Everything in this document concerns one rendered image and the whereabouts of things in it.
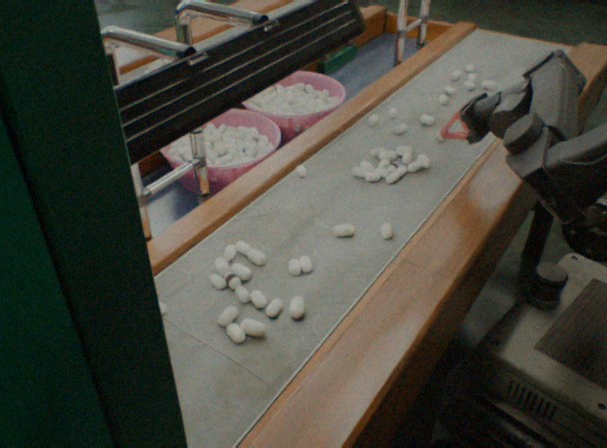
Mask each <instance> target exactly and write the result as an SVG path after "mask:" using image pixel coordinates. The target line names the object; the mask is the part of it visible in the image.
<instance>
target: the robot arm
mask: <svg viewBox="0 0 607 448"><path fill-rule="evenodd" d="M522 76H523V77H524V78H525V80H523V81H521V82H519V83H515V85H513V86H511V87H509V88H507V89H505V90H503V91H501V92H498V93H496V94H494V95H491V96H489V97H488V96H487V94H486V93H485V92H484V93H482V94H479V95H477V96H475V97H473V98H472V99H470V100H469V101H468V102H466V103H465V104H464V105H462V106H461V107H460V108H458V109H457V110H456V112H455V114H454V115H453V116H452V117H451V119H450V120H449V121H448V122H447V123H446V125H445V126H444V127H443V128H442V129H441V130H440V132H439V133H440V135H441V137H442V138H454V139H461V140H468V142H469V144H470V145H472V144H474V143H477V142H479V141H481V140H482V139H483V138H484V137H485V136H486V135H487V134H488V133H489V132H491V133H492V134H493V135H494V136H495V137H498V138H500V139H503V140H504V141H503V145H504V147H505V148H506V149H507V150H508V151H509V152H508V154H507V155H506V159H505V160H506V162H507V163H506V164H507V166H508V167H509V168H510V169H511V170H512V171H513V172H514V173H515V174H516V175H517V177H518V178H520V179H521V180H522V181H523V182H524V183H525V184H526V185H528V187H529V188H530V189H531V190H532V191H533V192H534V193H535V195H536V196H537V197H538V200H539V202H540V203H541V204H542V205H543V207H544V208H545V209H546V210H547V211H548V212H549V213H550V214H552V215H554V216H555V217H556V218H557V219H558V220H559V221H560V222H561V223H562V224H563V225H564V226H565V227H566V228H571V227H573V226H575V225H577V224H580V223H582V222H584V221H586V220H588V208H589V207H591V206H592V205H594V204H596V202H597V201H598V200H599V198H600V197H602V196H603V195H605V194H606V193H607V122H605V123H604V124H602V125H600V126H597V127H595V128H593V130H592V131H589V132H587V133H585V134H583V135H581V136H579V137H577V133H578V97H579V96H580V95H581V93H582V92H583V91H584V88H583V87H584V86H585V85H586V78H585V77H584V75H583V74H582V73H581V72H580V71H579V69H578V68H577V67H576V66H575V64H574V63H573V62H572V61H571V60H570V57H569V56H567V55H566V54H565V53H564V51H563V50H562V49H561V48H559V49H556V50H555V51H553V50H550V51H549V52H547V53H546V54H544V56H543V57H540V58H539V59H538V60H536V61H535V62H533V63H532V64H530V65H529V66H528V67H527V68H526V70H525V71H524V73H523V74H522ZM456 120H459V122H460V124H461V125H462V127H463V129H464V130H460V131H451V132H449V131H448V129H449V128H450V127H451V126H452V124H453V123H454V122H455V121H456Z"/></svg>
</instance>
